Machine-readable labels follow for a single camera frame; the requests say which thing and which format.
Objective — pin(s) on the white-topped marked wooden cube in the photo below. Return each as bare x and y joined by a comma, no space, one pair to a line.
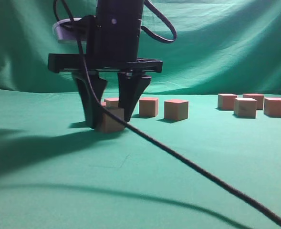
245,107

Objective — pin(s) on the far right-column wooden cube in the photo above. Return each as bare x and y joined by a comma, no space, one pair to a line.
258,97

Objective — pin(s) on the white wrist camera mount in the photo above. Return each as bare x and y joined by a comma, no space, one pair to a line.
64,32

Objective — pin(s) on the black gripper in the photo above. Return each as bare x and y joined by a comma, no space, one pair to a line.
113,35

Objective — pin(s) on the left-column wooden cube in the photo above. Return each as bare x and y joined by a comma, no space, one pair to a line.
109,125
111,102
226,101
148,107

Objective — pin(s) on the right-column wooden cube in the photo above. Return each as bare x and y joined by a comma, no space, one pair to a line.
272,107
258,97

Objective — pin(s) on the green cloth backdrop and cover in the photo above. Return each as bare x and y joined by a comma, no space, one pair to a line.
55,173

